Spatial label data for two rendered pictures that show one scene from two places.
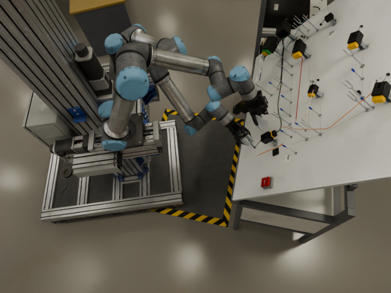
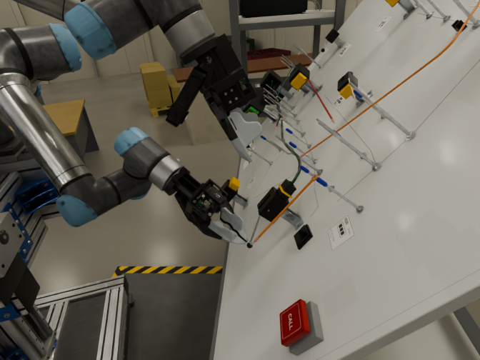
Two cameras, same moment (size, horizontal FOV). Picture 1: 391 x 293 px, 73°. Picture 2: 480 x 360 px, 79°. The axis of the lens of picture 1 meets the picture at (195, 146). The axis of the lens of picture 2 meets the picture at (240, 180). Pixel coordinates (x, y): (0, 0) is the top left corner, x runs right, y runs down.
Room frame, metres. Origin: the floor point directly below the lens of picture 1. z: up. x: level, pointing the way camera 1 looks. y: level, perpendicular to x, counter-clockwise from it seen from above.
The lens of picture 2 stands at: (0.20, -0.18, 1.51)
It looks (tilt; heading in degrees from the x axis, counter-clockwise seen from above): 31 degrees down; 343
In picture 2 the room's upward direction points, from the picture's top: 5 degrees counter-clockwise
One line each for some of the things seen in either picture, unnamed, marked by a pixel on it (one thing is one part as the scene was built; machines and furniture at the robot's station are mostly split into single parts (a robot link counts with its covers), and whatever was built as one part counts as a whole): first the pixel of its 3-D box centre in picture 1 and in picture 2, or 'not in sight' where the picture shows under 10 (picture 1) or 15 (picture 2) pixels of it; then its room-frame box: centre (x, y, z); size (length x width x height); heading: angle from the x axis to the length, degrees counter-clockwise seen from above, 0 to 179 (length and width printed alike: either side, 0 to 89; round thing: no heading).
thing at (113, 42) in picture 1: (117, 47); not in sight; (1.38, 0.35, 1.33); 0.13 x 0.12 x 0.14; 123
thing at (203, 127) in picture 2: not in sight; (266, 94); (3.99, -1.84, 0.41); 2.43 x 0.78 x 0.83; 86
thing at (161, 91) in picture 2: not in sight; (166, 86); (5.76, -0.64, 0.35); 1.21 x 0.86 x 0.71; 176
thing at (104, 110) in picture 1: (113, 114); not in sight; (0.87, 0.39, 1.33); 0.13 x 0.12 x 0.14; 0
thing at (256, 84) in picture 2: (285, 9); (271, 89); (1.71, -0.88, 1.09); 0.35 x 0.33 x 0.07; 157
